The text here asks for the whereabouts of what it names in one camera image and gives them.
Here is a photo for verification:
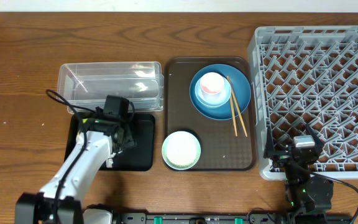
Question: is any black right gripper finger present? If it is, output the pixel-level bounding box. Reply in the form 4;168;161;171
305;124;324;146
263;128;275;157

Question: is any dark blue plate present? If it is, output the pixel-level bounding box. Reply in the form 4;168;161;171
190;64;251;120

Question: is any white napkin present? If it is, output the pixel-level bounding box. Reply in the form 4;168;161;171
106;158;114;169

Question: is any mint green small bowl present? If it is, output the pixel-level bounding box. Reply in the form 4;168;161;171
162;131;201;170

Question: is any wooden chopstick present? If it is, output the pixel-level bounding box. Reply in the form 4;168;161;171
229;95;237;137
226;76;248;137

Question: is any clear plastic waste bin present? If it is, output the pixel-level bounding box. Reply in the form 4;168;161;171
57;61;164;112

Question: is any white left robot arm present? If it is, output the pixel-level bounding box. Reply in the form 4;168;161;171
14;118;135;223

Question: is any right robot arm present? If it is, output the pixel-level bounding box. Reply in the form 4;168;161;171
263;125;333;223

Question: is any brown serving tray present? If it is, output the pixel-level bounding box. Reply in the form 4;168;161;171
164;57;257;171

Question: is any light blue bowl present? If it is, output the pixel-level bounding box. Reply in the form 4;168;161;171
195;78;231;108

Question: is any grey dishwasher rack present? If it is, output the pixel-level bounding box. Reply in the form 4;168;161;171
248;26;358;180

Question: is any white rice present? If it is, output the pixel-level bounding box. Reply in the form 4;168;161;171
166;131;198;167

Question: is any pink plastic cup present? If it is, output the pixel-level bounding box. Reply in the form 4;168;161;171
200;72;225;95

